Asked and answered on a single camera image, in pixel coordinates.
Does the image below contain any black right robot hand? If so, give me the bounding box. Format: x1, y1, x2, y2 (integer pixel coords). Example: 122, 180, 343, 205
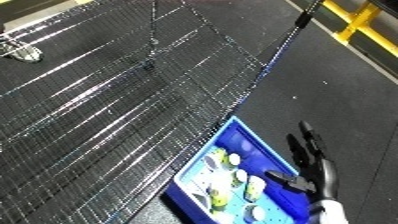
262, 120, 342, 204

